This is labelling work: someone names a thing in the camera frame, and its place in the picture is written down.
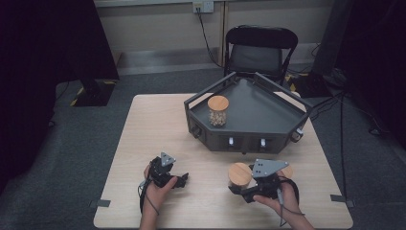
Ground glass jar of white lotus seeds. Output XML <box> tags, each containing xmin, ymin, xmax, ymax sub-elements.
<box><xmin>207</xmin><ymin>95</ymin><xmax>230</xmax><ymax>127</ymax></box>

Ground thin grey gripper cable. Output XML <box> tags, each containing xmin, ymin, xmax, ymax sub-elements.
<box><xmin>276</xmin><ymin>187</ymin><xmax>306</xmax><ymax>228</ymax></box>

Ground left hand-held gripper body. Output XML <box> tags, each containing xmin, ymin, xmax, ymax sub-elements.
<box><xmin>148</xmin><ymin>151</ymin><xmax>177</xmax><ymax>188</ymax></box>

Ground black curtain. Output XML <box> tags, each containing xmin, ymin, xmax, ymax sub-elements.
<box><xmin>334</xmin><ymin>0</ymin><xmax>406</xmax><ymax>150</ymax></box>
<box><xmin>0</xmin><ymin>0</ymin><xmax>120</xmax><ymax>195</ymax></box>

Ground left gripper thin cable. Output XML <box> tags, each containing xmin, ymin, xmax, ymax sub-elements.
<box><xmin>137</xmin><ymin>179</ymin><xmax>161</xmax><ymax>216</ymax></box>

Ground black wall power cable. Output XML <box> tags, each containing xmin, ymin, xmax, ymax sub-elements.
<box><xmin>196</xmin><ymin>9</ymin><xmax>225</xmax><ymax>69</ymax></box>

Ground person's left hand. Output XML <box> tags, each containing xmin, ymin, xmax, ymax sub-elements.
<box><xmin>142</xmin><ymin>164</ymin><xmax>179</xmax><ymax>215</ymax></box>

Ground thick black gripper cable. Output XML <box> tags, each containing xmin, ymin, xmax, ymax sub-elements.
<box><xmin>280</xmin><ymin>176</ymin><xmax>302</xmax><ymax>206</ymax></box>

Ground person's right hand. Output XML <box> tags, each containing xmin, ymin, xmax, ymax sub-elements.
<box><xmin>253</xmin><ymin>173</ymin><xmax>305</xmax><ymax>221</ymax></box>

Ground dark grey metal tray rack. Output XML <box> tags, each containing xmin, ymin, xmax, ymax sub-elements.
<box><xmin>184</xmin><ymin>71</ymin><xmax>314</xmax><ymax>155</ymax></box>

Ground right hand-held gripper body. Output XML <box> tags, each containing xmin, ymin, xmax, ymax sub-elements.
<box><xmin>249</xmin><ymin>158</ymin><xmax>290</xmax><ymax>199</ymax></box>

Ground black folding chair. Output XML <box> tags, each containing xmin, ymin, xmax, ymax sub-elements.
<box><xmin>224</xmin><ymin>24</ymin><xmax>300</xmax><ymax>87</ymax></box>

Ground black stand base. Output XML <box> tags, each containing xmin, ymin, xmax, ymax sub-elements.
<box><xmin>70</xmin><ymin>79</ymin><xmax>117</xmax><ymax>107</ymax></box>

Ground black floor cables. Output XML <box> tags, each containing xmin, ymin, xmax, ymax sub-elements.
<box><xmin>309</xmin><ymin>90</ymin><xmax>389</xmax><ymax>181</ymax></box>

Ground black floor plate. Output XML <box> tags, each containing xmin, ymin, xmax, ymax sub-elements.
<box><xmin>288</xmin><ymin>73</ymin><xmax>333</xmax><ymax>99</ymax></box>

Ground grey tape mark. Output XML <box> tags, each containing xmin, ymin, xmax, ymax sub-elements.
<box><xmin>89</xmin><ymin>198</ymin><xmax>112</xmax><ymax>209</ymax></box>

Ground white wall socket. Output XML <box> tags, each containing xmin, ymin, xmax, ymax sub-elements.
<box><xmin>192</xmin><ymin>1</ymin><xmax>214</xmax><ymax>14</ymax></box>

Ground glass jar of brown nuts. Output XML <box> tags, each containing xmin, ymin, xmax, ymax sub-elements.
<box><xmin>227</xmin><ymin>162</ymin><xmax>254</xmax><ymax>190</ymax></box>

